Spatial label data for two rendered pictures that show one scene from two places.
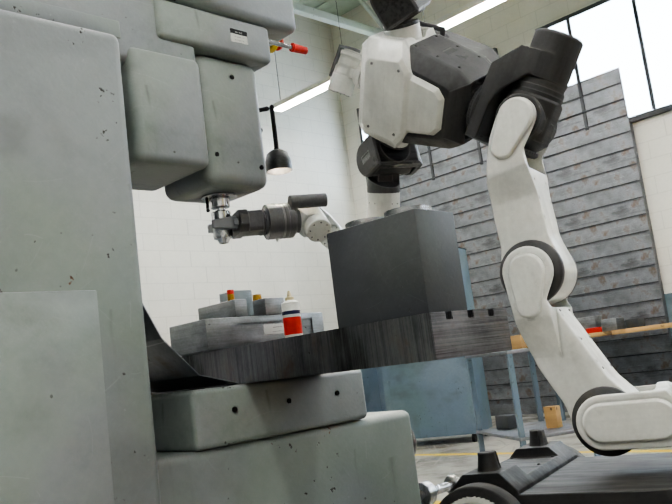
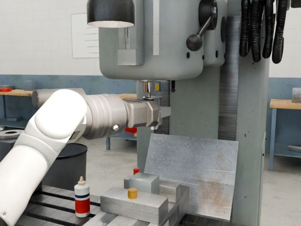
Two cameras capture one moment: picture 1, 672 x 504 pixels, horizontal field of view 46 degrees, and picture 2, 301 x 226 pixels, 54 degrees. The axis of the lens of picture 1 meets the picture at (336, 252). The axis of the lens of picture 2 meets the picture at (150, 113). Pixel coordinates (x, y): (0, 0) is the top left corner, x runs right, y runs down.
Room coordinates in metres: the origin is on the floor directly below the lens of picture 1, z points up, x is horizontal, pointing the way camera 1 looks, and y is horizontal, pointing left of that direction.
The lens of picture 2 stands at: (2.54, 0.01, 1.33)
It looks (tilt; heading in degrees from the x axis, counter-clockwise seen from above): 9 degrees down; 159
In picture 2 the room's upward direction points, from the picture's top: straight up
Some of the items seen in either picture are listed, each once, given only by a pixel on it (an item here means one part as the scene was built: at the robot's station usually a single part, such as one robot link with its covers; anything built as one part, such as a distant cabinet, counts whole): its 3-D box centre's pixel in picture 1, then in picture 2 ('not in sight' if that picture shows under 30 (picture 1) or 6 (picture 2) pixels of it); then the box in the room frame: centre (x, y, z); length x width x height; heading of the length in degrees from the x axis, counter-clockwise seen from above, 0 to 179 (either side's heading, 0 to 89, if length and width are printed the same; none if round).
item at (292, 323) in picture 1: (291, 315); (82, 195); (1.75, 0.12, 0.99); 0.04 x 0.04 x 0.11
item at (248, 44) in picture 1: (189, 50); not in sight; (1.87, 0.30, 1.68); 0.34 x 0.24 x 0.10; 135
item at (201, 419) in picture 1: (242, 409); not in sight; (1.90, 0.27, 0.79); 0.50 x 0.35 x 0.12; 135
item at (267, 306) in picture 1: (255, 310); (134, 203); (1.92, 0.21, 1.02); 0.15 x 0.06 x 0.04; 44
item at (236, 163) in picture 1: (210, 133); (153, 7); (1.90, 0.27, 1.47); 0.21 x 0.19 x 0.32; 45
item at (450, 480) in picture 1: (443, 487); not in sight; (2.18, -0.20, 0.51); 0.22 x 0.06 x 0.06; 135
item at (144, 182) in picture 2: (236, 304); (144, 188); (1.88, 0.25, 1.04); 0.06 x 0.05 x 0.06; 44
